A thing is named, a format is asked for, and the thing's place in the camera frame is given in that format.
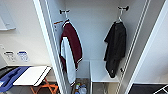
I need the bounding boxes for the blue item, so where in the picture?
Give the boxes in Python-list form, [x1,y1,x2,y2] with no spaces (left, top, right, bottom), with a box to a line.
[75,83,89,94]

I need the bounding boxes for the black garment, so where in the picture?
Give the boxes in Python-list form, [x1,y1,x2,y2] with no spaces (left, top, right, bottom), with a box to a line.
[102,21,128,80]

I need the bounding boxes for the black wardrobe peg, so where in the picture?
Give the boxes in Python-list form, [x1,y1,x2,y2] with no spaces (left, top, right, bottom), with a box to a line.
[117,5,130,11]
[59,8,71,15]

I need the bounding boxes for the white folding table top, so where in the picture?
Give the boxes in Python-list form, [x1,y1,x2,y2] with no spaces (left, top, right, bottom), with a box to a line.
[12,65,53,88]

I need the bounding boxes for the white wardrobe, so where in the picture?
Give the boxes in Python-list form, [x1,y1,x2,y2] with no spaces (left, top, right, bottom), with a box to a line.
[32,0,168,94]

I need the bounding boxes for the small orange strip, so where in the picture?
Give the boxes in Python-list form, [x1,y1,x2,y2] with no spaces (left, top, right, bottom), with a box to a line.
[53,20,64,25]

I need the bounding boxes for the brown wicker basket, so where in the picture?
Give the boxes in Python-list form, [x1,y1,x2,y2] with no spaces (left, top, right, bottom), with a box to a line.
[73,77,90,94]

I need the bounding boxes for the maroon white garment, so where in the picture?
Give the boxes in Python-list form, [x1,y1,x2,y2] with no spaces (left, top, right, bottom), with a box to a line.
[58,20,84,87]

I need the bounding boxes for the white wall box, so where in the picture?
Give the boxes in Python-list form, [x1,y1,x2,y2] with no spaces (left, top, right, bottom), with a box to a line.
[0,0,17,32]

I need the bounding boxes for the orange folding stand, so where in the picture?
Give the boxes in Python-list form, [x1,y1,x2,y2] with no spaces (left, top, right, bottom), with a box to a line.
[29,78,60,94]

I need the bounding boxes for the blue white wall sign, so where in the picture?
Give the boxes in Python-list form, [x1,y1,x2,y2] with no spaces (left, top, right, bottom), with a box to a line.
[16,49,32,63]

